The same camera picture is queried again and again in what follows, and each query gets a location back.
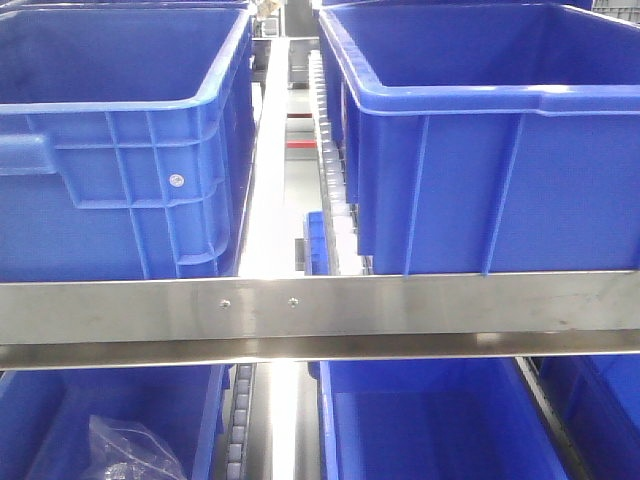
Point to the blue plastic crate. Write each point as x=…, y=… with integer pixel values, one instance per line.
x=45, y=415
x=430, y=419
x=597, y=398

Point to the upper blue crate right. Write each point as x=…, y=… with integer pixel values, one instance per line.
x=485, y=138

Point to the blue plastic crate left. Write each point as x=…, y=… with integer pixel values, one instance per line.
x=45, y=415

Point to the small blue bin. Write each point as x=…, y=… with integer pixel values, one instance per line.
x=315, y=247

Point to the upper blue crate left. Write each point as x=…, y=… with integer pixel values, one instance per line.
x=126, y=142

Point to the upper steel shelf rail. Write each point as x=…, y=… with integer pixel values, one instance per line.
x=230, y=320

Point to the blue plastic crate right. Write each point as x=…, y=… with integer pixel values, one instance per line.
x=597, y=398

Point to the white roller track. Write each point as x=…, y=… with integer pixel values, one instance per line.
x=340, y=219

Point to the blue plastic crate middle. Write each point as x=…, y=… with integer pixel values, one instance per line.
x=430, y=419

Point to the clear plastic bag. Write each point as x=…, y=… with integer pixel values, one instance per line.
x=128, y=450

